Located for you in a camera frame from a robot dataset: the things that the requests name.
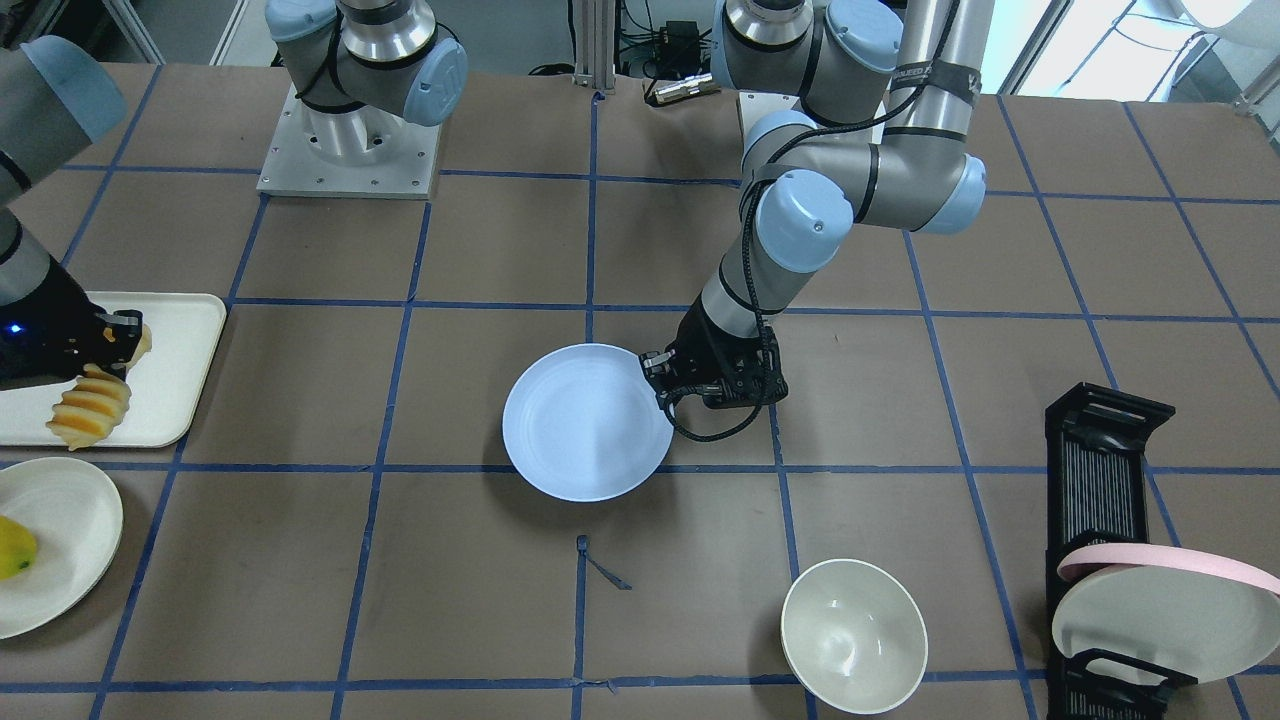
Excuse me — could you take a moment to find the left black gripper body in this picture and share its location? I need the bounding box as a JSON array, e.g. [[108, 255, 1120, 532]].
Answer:
[[640, 305, 786, 411]]

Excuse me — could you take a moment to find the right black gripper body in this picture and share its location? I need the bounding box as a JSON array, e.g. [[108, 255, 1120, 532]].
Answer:
[[1, 258, 105, 389]]

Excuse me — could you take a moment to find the spiral bread roll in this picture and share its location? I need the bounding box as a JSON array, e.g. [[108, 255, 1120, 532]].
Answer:
[[45, 323, 154, 451]]

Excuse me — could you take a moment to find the blue plate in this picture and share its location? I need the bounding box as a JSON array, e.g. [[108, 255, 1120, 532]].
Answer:
[[502, 343, 675, 502]]

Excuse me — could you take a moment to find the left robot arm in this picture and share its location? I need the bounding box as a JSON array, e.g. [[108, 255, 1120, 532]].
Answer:
[[641, 1, 995, 413]]

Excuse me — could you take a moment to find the cream round plate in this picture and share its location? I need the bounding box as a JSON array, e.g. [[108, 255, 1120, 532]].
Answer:
[[1, 457, 124, 639]]

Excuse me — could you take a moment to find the pink plate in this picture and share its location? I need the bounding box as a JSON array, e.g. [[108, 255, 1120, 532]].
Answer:
[[1055, 542, 1279, 596]]

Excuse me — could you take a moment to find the white rectangular tray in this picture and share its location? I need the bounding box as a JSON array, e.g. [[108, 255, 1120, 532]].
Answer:
[[1, 291, 227, 448]]

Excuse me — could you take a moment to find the yellow lemon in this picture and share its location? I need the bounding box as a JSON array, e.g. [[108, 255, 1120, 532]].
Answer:
[[0, 515, 38, 580]]

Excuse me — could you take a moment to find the cream bowl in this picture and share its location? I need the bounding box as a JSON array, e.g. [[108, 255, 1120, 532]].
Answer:
[[780, 559, 931, 715]]

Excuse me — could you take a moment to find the black dish rack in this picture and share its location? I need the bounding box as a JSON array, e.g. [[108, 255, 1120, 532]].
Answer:
[[1044, 382, 1197, 719]]

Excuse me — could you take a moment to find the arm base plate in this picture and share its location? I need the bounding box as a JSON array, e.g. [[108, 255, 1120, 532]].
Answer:
[[257, 87, 442, 200]]

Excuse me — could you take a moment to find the black cables bundle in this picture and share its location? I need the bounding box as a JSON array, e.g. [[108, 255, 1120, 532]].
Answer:
[[614, 0, 716, 81]]

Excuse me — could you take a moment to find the aluminium frame post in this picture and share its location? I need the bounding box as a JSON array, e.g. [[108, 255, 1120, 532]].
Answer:
[[570, 1, 620, 96]]

